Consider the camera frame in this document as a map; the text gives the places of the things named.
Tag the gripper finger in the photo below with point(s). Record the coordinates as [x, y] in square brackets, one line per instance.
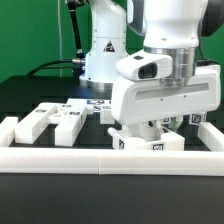
[149, 130]
[173, 123]

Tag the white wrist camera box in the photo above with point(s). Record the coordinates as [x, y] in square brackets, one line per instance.
[145, 66]

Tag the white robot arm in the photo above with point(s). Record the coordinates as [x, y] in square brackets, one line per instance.
[169, 27]

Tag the white tagged cube right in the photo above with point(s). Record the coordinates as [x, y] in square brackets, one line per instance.
[197, 118]

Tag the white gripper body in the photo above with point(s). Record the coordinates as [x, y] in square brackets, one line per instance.
[138, 102]

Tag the white tag sheet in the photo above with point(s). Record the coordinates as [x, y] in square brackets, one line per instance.
[96, 104]

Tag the white chair seat part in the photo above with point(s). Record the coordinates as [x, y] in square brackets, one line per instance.
[168, 141]

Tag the white U-shaped fence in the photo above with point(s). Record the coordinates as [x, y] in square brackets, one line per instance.
[103, 162]

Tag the white chair back frame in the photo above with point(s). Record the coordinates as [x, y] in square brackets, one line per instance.
[68, 119]

